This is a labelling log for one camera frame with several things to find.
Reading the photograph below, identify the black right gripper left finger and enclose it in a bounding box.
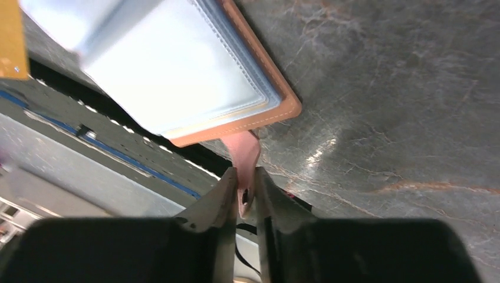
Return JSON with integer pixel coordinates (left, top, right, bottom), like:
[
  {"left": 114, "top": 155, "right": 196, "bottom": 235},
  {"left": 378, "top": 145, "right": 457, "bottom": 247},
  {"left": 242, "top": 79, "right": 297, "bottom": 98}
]
[{"left": 1, "top": 167, "right": 238, "bottom": 282}]

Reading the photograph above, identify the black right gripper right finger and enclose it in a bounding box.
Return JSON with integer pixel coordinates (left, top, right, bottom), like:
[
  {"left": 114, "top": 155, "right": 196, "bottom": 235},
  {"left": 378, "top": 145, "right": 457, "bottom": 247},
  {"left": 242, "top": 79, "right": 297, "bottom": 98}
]
[{"left": 254, "top": 167, "right": 481, "bottom": 282}]

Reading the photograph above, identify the tan leather card holder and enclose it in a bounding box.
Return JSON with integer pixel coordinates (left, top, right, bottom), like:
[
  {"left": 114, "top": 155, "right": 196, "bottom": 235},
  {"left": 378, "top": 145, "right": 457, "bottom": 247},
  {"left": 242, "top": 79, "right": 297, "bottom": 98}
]
[{"left": 17, "top": 0, "right": 303, "bottom": 219}]

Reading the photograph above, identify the orange credit card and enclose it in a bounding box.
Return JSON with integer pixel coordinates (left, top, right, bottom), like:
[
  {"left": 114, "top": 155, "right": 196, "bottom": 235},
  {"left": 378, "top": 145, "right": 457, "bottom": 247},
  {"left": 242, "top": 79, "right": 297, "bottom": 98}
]
[{"left": 0, "top": 0, "right": 29, "bottom": 80}]

